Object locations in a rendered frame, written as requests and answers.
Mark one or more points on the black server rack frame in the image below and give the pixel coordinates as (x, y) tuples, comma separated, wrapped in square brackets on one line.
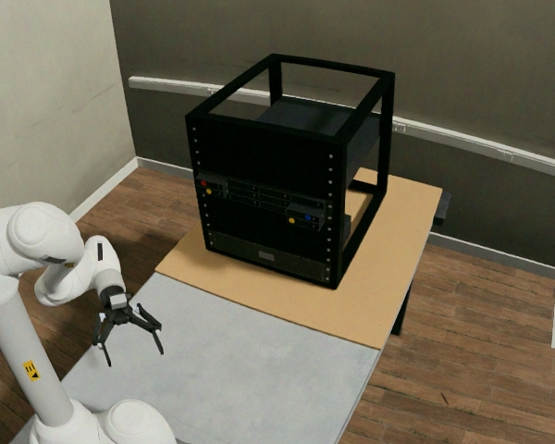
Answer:
[(274, 153)]

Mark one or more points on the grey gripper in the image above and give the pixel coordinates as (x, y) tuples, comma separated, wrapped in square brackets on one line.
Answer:
[(122, 316)]

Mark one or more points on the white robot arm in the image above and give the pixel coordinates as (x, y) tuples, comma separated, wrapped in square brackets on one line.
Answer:
[(36, 235)]

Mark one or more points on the tan flat board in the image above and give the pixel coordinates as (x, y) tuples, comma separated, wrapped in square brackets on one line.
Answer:
[(368, 298)]

